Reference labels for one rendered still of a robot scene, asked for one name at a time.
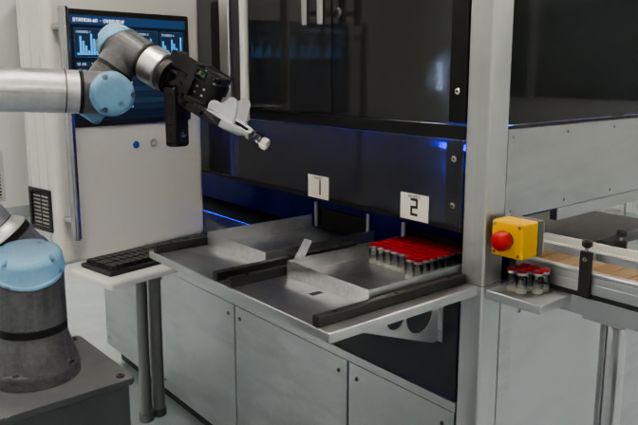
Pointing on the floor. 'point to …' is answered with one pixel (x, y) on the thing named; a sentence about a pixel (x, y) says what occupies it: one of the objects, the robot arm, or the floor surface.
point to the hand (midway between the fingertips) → (244, 134)
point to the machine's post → (485, 176)
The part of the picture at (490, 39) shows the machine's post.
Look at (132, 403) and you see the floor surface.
